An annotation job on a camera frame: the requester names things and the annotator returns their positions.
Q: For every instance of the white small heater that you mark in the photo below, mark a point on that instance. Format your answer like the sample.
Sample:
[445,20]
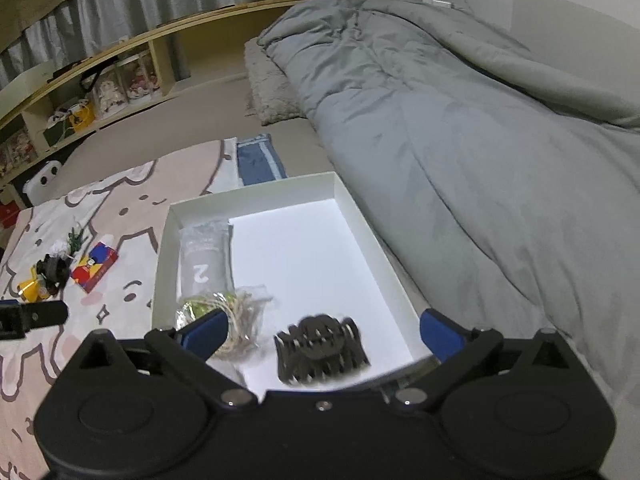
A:
[42,182]

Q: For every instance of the red box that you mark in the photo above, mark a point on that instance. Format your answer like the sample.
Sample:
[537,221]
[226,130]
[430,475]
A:
[9,216]

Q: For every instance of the yellow bag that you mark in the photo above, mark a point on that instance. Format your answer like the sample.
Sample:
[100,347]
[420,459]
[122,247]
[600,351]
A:
[80,117]

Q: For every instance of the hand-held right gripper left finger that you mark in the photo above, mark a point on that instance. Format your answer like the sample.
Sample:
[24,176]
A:
[205,334]

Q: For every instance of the white-dressed doll in clear case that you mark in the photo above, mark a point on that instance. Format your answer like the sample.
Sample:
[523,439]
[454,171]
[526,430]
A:
[109,92]

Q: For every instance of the brown hair claw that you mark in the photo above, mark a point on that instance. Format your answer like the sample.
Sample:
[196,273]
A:
[320,345]

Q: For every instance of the printed cartoon blanket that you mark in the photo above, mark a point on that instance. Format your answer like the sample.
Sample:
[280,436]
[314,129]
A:
[125,200]

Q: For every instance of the grey duvet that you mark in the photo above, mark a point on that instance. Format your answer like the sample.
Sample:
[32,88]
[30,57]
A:
[450,135]

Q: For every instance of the green plastic toy plant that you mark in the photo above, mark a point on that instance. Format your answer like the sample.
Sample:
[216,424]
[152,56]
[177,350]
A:
[75,240]

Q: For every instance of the clear bag of rubber bands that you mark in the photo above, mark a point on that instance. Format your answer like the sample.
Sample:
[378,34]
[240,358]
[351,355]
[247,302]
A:
[245,315]

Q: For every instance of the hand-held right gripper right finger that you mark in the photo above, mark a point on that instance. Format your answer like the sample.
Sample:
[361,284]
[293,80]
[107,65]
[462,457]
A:
[441,334]

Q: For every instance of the blue patterned towel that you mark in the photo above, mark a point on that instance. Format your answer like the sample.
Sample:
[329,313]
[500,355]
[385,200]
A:
[260,160]

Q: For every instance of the white cardboard box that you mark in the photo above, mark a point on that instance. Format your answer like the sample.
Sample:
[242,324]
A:
[300,240]

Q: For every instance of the colourful card box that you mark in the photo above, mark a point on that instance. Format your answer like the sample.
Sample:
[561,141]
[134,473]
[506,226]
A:
[95,266]

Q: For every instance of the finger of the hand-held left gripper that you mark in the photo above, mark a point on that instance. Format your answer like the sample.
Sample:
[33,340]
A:
[40,312]

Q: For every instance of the beige fluffy pillow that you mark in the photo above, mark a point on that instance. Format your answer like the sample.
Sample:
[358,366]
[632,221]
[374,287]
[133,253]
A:
[270,90]

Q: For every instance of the wooden headboard shelf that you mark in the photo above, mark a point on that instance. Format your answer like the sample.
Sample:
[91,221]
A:
[150,35]

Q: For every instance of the framed figure picture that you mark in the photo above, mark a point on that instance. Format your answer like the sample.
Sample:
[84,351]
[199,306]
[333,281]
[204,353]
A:
[17,152]

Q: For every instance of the long white box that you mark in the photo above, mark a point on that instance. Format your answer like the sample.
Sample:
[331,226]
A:
[30,82]

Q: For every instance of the grey foil packet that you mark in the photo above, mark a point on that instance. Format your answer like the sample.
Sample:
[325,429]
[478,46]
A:
[205,260]

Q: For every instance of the dark green box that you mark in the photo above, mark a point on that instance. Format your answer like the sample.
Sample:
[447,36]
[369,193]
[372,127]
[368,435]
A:
[56,134]

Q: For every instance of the pink-dressed doll in clear case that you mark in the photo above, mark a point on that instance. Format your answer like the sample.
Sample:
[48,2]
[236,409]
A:
[142,80]

